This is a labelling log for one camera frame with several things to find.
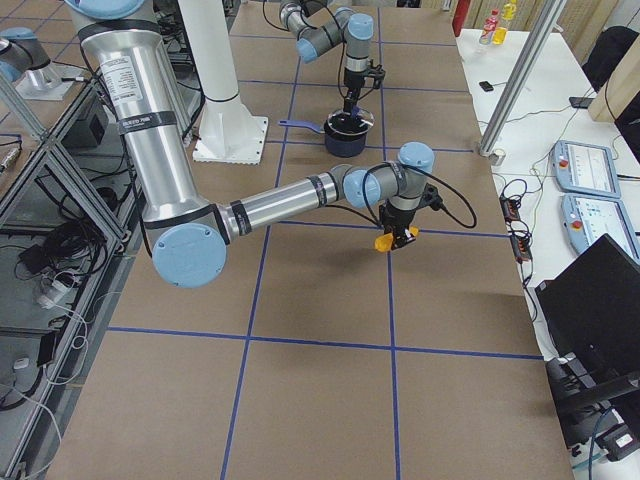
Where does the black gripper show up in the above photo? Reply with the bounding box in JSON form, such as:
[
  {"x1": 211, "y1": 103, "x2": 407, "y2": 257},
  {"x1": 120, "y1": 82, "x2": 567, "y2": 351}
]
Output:
[
  {"x1": 343, "y1": 69, "x2": 366, "y2": 117},
  {"x1": 379, "y1": 202, "x2": 419, "y2": 249}
]

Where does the glass lid purple knob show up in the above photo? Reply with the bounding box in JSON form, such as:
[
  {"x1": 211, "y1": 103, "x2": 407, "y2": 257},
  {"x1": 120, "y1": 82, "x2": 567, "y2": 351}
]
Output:
[{"x1": 326, "y1": 107, "x2": 374, "y2": 136}]

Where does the yellow plastic corn cob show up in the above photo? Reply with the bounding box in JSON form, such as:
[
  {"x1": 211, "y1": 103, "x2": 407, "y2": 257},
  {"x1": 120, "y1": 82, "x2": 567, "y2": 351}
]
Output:
[{"x1": 374, "y1": 233, "x2": 394, "y2": 253}]

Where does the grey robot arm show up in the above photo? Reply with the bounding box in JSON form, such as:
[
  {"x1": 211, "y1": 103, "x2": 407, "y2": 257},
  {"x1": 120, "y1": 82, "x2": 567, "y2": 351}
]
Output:
[
  {"x1": 68, "y1": 1, "x2": 435, "y2": 288},
  {"x1": 279, "y1": 1, "x2": 386, "y2": 116}
]

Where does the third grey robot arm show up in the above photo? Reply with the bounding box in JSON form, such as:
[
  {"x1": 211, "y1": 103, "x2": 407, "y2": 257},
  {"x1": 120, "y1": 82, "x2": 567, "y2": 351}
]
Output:
[{"x1": 1, "y1": 27, "x2": 71, "y2": 101}]

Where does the dark blue saucepan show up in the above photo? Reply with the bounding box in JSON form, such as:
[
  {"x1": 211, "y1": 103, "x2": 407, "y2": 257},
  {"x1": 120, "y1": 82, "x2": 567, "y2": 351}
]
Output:
[{"x1": 278, "y1": 118, "x2": 371, "y2": 158}]

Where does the black power strip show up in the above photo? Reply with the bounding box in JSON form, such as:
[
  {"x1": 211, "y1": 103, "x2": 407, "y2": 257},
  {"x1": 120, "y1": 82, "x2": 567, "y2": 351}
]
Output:
[{"x1": 499, "y1": 195, "x2": 533, "y2": 264}]

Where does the small black square device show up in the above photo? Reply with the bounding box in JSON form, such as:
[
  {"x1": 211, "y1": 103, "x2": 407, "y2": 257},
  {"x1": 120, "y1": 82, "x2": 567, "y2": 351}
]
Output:
[{"x1": 479, "y1": 81, "x2": 494, "y2": 92}]

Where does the red plastic bottle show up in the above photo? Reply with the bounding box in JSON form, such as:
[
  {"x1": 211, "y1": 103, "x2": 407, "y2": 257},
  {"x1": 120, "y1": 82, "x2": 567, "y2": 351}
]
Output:
[{"x1": 479, "y1": 9, "x2": 499, "y2": 45}]

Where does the yellow drink bottle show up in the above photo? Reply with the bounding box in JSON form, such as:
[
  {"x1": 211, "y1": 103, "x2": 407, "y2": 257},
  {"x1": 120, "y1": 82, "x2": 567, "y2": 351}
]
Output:
[{"x1": 492, "y1": 0, "x2": 518, "y2": 45}]

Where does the upper blue teach pendant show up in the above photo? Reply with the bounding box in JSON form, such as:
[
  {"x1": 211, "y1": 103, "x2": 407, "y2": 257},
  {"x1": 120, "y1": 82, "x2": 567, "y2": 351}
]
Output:
[{"x1": 549, "y1": 140, "x2": 621, "y2": 199}]

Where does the blue teach pendant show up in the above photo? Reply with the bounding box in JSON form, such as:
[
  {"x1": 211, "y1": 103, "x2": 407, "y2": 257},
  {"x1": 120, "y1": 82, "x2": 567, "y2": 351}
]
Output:
[
  {"x1": 549, "y1": 140, "x2": 621, "y2": 199},
  {"x1": 561, "y1": 194, "x2": 639, "y2": 262}
]

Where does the lower blue teach pendant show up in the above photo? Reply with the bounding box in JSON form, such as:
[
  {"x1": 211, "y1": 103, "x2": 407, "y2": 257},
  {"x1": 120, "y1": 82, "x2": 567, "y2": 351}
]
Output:
[{"x1": 561, "y1": 194, "x2": 639, "y2": 262}]

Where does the black laptop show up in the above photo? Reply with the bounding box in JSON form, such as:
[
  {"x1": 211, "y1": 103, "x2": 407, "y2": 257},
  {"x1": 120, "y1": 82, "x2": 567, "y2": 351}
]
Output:
[{"x1": 535, "y1": 234, "x2": 639, "y2": 373}]

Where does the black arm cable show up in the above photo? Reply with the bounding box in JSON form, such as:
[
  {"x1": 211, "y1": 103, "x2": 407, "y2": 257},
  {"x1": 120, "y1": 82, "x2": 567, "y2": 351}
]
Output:
[{"x1": 362, "y1": 160, "x2": 477, "y2": 231}]

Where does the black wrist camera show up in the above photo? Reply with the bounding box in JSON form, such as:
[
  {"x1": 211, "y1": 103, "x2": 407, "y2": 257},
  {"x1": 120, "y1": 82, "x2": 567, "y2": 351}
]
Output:
[
  {"x1": 418, "y1": 183, "x2": 444, "y2": 211},
  {"x1": 367, "y1": 64, "x2": 386, "y2": 90}
]

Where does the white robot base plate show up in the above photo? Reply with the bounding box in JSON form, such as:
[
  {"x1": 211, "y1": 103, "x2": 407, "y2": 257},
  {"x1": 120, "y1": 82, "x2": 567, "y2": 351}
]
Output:
[{"x1": 193, "y1": 97, "x2": 269, "y2": 165}]

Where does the white pedestal column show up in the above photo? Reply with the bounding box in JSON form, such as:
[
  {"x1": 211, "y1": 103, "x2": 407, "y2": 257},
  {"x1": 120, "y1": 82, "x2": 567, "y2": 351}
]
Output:
[{"x1": 178, "y1": 0, "x2": 239, "y2": 103}]

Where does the aluminium frame post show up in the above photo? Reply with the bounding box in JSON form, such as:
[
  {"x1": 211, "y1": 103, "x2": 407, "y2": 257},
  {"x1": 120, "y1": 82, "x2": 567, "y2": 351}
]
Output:
[{"x1": 477, "y1": 0, "x2": 567, "y2": 166}]

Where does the aluminium frame rack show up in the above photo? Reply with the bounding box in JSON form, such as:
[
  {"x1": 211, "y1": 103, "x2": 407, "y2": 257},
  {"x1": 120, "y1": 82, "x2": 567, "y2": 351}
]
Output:
[{"x1": 1, "y1": 72, "x2": 138, "y2": 479}]

